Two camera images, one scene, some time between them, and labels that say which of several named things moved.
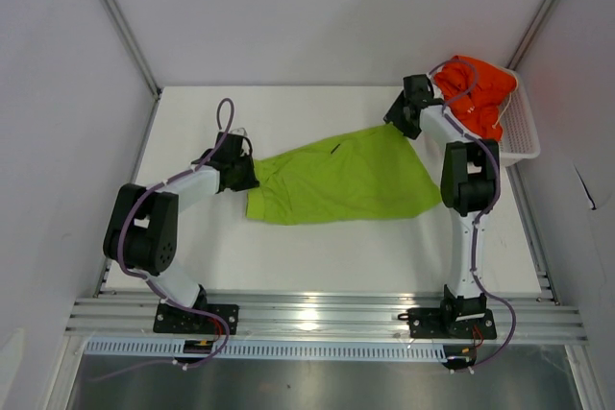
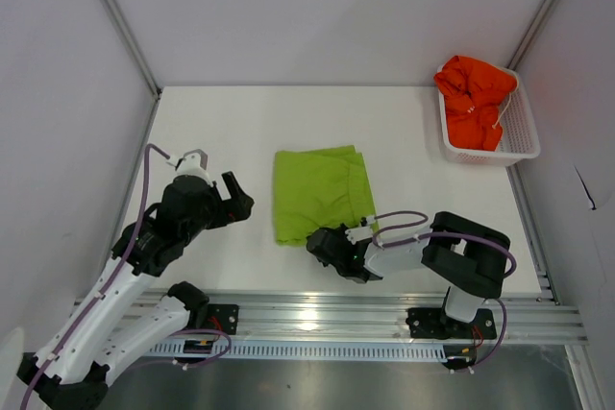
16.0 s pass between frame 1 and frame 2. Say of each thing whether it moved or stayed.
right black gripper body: moved
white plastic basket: stayed
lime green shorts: moved
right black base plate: stayed
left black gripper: moved
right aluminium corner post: stayed
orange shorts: stayed
